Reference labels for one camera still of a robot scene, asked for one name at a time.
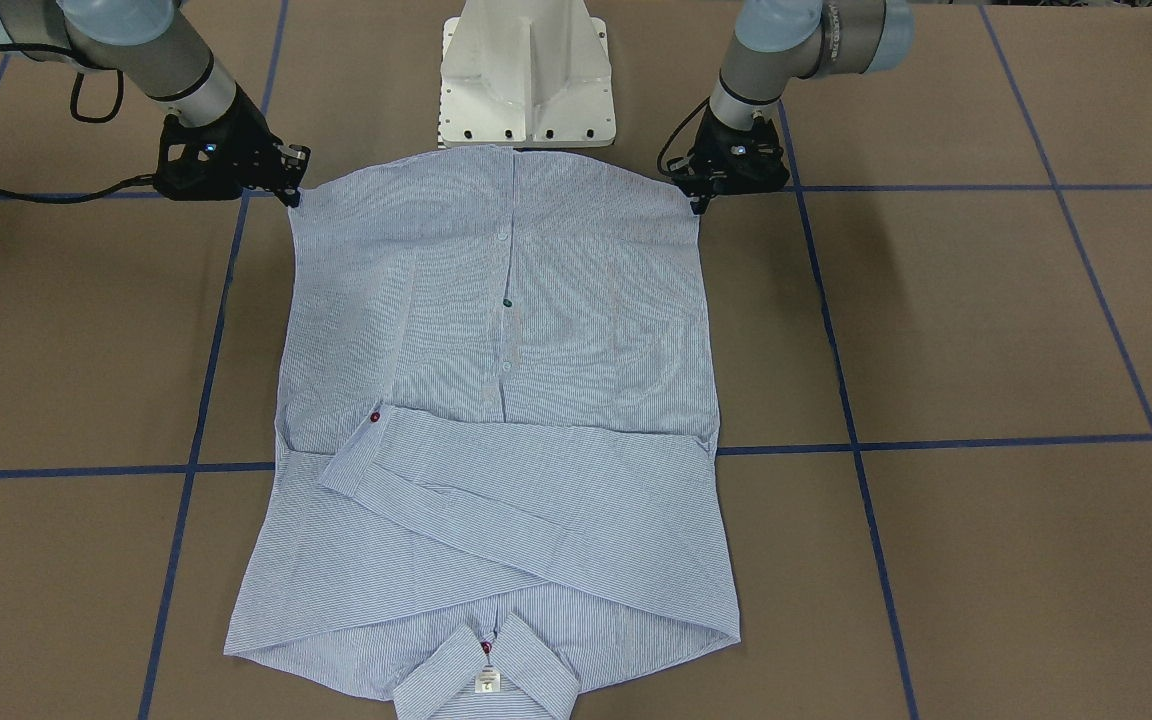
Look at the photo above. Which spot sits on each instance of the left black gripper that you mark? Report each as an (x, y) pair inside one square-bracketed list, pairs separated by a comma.
[(705, 190)]

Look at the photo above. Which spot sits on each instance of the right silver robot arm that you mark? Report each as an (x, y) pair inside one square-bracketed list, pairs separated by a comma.
[(148, 44)]

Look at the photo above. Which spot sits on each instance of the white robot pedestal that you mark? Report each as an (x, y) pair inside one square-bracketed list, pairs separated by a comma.
[(526, 75)]

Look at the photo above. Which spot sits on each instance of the light blue striped shirt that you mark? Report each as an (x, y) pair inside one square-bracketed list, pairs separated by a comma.
[(496, 432)]

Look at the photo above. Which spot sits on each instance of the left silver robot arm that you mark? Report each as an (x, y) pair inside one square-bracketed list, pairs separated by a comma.
[(775, 42)]

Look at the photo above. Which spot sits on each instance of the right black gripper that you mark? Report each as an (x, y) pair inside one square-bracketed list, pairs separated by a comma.
[(248, 137)]

